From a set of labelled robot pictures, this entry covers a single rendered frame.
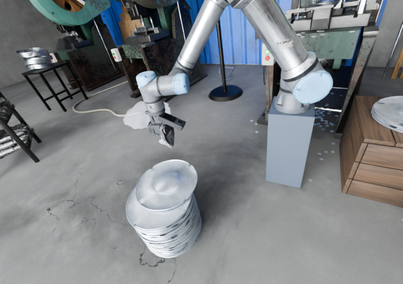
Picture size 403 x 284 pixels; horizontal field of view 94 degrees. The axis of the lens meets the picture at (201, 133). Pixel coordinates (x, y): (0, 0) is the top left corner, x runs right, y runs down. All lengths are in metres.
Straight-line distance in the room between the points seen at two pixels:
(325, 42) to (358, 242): 1.02
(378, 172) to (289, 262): 0.54
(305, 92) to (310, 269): 0.67
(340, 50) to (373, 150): 0.62
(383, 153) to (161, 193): 0.92
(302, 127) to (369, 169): 0.35
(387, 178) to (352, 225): 0.25
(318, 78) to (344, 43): 0.71
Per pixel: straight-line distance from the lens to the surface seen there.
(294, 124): 0.90
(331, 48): 1.40
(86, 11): 3.66
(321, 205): 1.15
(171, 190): 0.87
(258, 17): 0.64
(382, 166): 1.09
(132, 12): 2.44
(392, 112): 1.15
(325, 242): 1.05
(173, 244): 0.91
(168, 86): 0.72
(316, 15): 1.44
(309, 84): 0.70
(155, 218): 0.83
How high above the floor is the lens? 0.90
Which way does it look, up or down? 35 degrees down
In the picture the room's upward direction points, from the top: 12 degrees counter-clockwise
